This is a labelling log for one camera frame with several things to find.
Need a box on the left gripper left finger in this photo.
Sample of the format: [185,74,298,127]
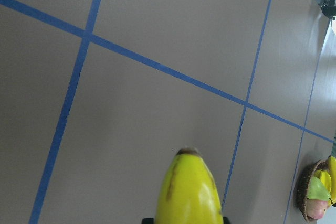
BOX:
[141,218,154,224]

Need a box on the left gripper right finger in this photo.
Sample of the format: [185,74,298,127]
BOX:
[223,216,230,224]

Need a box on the yellow banana top basket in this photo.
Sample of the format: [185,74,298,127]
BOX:
[154,148,224,223]

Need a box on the yellow banana basket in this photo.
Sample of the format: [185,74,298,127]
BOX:
[327,156,335,205]
[154,148,224,223]

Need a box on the wicker fruit basket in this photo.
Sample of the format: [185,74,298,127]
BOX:
[296,159,328,223]

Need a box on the yellow banana front basket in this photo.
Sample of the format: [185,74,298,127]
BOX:
[327,156,335,205]

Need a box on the pink apple back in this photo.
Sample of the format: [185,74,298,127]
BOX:
[306,199,329,220]

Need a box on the green pear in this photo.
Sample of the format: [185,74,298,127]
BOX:
[307,176,331,201]

